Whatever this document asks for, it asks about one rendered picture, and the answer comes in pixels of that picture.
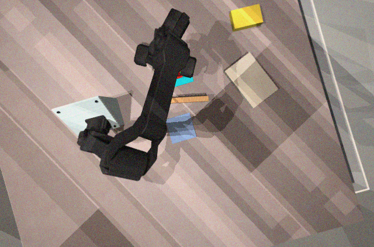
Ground tan wooden curved bar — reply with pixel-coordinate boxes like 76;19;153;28
171;96;209;103

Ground yellow rectangular block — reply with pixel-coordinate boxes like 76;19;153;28
229;4;263;32

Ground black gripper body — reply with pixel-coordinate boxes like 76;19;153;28
134;44;196;78

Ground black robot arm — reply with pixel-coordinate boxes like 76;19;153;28
77;8;190;182

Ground cream flat rectangular panel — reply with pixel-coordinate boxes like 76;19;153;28
224;53;278;108

